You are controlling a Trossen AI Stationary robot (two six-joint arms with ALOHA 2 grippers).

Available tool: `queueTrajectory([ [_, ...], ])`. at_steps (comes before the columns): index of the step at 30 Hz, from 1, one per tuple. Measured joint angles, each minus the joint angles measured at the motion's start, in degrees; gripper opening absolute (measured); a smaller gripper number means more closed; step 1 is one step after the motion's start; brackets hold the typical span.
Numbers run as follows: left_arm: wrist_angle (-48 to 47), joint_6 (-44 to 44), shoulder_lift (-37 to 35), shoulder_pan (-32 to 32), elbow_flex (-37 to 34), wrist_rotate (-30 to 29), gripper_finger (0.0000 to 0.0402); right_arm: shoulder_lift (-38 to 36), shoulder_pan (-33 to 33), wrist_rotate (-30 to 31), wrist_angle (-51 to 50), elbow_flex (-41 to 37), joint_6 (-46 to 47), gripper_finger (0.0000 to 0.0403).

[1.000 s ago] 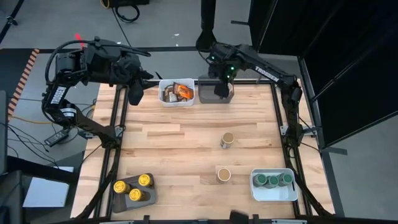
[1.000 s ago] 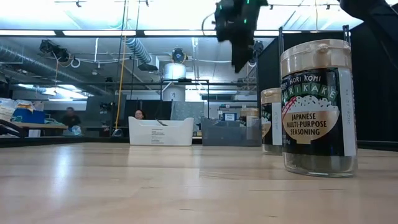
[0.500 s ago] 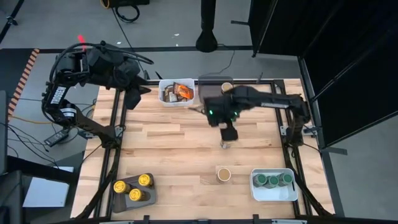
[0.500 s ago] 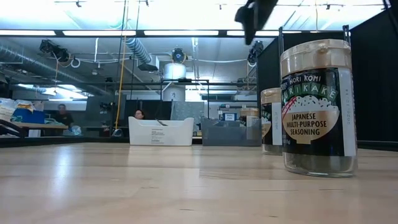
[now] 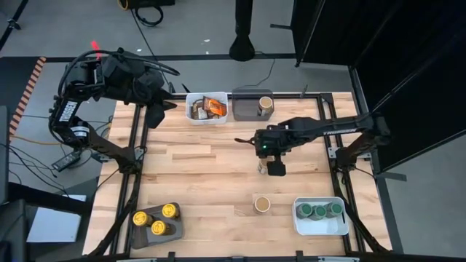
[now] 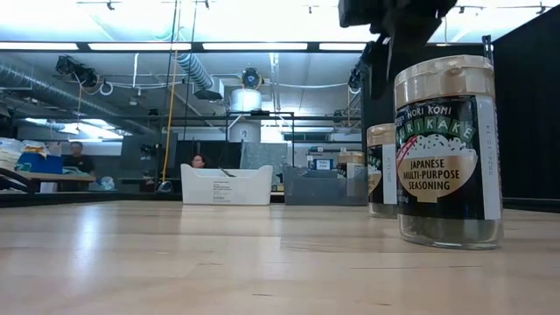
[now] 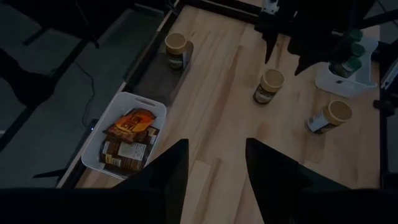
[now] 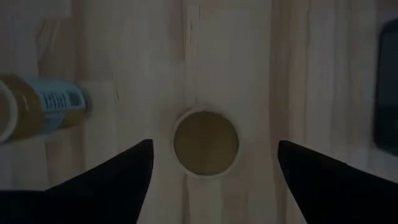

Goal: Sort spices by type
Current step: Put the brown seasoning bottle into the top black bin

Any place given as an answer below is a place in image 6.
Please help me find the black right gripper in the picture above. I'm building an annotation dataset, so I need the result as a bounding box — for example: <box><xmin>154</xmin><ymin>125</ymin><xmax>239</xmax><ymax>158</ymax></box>
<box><xmin>338</xmin><ymin>0</ymin><xmax>459</xmax><ymax>82</ymax></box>

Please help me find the beige-lid furikake jar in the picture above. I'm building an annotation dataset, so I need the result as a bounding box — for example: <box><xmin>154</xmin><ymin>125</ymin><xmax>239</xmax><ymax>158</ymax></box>
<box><xmin>366</xmin><ymin>122</ymin><xmax>400</xmax><ymax>220</ymax></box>
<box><xmin>336</xmin><ymin>150</ymin><xmax>368</xmax><ymax>181</ymax></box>
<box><xmin>393</xmin><ymin>53</ymin><xmax>505</xmax><ymax>251</ymax></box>

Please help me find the ceiling light panel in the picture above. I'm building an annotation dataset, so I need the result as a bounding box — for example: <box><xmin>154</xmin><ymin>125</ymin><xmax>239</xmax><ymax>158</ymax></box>
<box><xmin>201</xmin><ymin>41</ymin><xmax>309</xmax><ymax>52</ymax></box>
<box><xmin>318</xmin><ymin>42</ymin><xmax>368</xmax><ymax>52</ymax></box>
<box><xmin>0</xmin><ymin>41</ymin><xmax>80</xmax><ymax>52</ymax></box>
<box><xmin>87</xmin><ymin>41</ymin><xmax>193</xmax><ymax>52</ymax></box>

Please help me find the black partition curtain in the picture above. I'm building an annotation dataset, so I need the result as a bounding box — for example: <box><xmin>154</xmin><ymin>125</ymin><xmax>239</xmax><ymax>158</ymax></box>
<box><xmin>360</xmin><ymin>3</ymin><xmax>560</xmax><ymax>214</ymax></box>

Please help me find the white cylinder tank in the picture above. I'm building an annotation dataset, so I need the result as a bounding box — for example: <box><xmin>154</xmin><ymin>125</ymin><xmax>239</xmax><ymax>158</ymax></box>
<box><xmin>228</xmin><ymin>87</ymin><xmax>263</xmax><ymax>113</ymax></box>

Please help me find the grey translucent plastic bin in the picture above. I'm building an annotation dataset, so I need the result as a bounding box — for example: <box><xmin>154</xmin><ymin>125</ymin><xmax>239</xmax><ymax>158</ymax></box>
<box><xmin>282</xmin><ymin>164</ymin><xmax>369</xmax><ymax>207</ymax></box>

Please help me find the white plastic bin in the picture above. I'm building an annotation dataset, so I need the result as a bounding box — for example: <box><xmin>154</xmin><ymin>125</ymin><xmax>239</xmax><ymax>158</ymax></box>
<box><xmin>179</xmin><ymin>163</ymin><xmax>275</xmax><ymax>207</ymax></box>

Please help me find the person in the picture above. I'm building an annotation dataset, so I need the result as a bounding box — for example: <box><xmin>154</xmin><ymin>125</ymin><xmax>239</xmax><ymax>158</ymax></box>
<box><xmin>62</xmin><ymin>140</ymin><xmax>97</xmax><ymax>179</ymax></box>
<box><xmin>189</xmin><ymin>152</ymin><xmax>209</xmax><ymax>170</ymax></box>

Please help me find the black hanging equipment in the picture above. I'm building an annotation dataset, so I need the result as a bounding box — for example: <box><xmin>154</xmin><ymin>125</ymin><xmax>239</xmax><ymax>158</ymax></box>
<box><xmin>54</xmin><ymin>54</ymin><xmax>100</xmax><ymax>88</ymax></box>

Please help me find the wooden background table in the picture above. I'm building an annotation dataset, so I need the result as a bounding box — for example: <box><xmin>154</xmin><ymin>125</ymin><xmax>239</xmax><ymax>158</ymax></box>
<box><xmin>0</xmin><ymin>168</ymin><xmax>97</xmax><ymax>194</ymax></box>

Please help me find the blue box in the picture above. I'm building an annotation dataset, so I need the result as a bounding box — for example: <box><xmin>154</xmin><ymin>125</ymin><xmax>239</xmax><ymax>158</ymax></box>
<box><xmin>16</xmin><ymin>151</ymin><xmax>65</xmax><ymax>175</ymax></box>

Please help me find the pile of plastic bags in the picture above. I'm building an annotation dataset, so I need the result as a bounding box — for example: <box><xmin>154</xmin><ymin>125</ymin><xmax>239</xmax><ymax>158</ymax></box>
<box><xmin>0</xmin><ymin>137</ymin><xmax>50</xmax><ymax>172</ymax></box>

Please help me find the black hanging camera device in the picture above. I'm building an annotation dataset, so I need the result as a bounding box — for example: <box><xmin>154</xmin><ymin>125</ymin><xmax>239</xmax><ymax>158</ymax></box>
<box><xmin>241</xmin><ymin>66</ymin><xmax>264</xmax><ymax>91</ymax></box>

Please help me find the flexible silver duct hose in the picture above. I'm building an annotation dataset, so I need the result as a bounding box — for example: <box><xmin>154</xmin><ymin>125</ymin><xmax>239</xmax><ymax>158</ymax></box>
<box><xmin>174</xmin><ymin>52</ymin><xmax>216</xmax><ymax>92</ymax></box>

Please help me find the yellow hanging cable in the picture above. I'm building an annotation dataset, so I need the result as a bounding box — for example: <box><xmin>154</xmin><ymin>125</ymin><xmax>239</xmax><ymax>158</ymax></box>
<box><xmin>160</xmin><ymin>0</ymin><xmax>181</xmax><ymax>183</ymax></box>

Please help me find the silver ventilation duct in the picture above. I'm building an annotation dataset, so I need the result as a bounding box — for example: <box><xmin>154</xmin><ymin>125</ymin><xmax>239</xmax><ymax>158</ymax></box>
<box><xmin>0</xmin><ymin>60</ymin><xmax>154</xmax><ymax>137</ymax></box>

